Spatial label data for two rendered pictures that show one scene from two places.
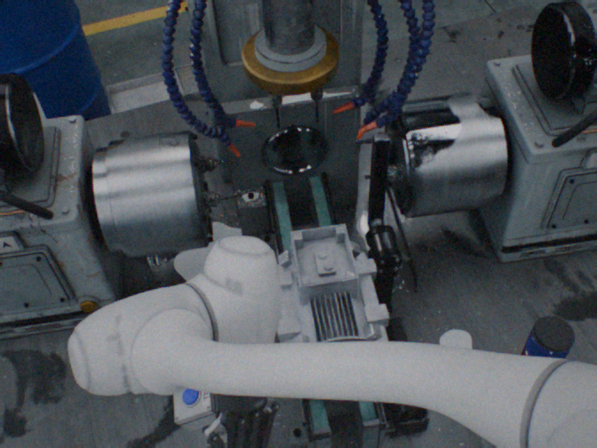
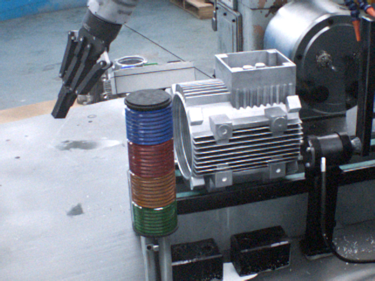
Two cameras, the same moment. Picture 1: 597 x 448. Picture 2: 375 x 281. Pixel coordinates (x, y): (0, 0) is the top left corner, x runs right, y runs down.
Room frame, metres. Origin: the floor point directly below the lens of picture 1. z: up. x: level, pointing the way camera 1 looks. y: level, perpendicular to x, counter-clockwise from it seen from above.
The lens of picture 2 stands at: (0.42, -1.13, 1.52)
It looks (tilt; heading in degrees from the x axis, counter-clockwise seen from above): 25 degrees down; 82
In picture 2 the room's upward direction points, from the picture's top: 2 degrees counter-clockwise
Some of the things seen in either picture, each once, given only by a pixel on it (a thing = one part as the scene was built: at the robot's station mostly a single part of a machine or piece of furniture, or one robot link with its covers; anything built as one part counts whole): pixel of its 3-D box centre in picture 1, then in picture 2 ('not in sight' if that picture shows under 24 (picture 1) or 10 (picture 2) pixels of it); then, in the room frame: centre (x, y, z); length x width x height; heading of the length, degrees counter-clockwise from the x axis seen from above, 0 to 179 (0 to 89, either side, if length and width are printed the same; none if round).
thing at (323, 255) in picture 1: (323, 266); (255, 78); (0.71, -0.04, 1.11); 0.12 x 0.11 x 0.07; 5
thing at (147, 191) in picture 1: (133, 198); (313, 46); (0.96, 0.34, 1.04); 0.37 x 0.25 x 0.25; 96
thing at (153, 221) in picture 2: not in sight; (154, 211); (0.48, -0.36, 1.05); 0.06 x 0.06 x 0.04
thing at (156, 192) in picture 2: not in sight; (152, 182); (0.48, -0.36, 1.10); 0.06 x 0.06 x 0.04
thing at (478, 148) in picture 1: (452, 153); not in sight; (1.02, -0.34, 1.04); 0.41 x 0.25 x 0.25; 96
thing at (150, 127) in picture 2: (549, 342); (149, 119); (0.48, -0.36, 1.19); 0.06 x 0.06 x 0.04
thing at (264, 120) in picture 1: (291, 146); not in sight; (1.15, 0.00, 0.97); 0.30 x 0.11 x 0.34; 96
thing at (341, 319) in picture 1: (328, 312); (234, 129); (0.67, -0.04, 1.02); 0.20 x 0.19 x 0.19; 5
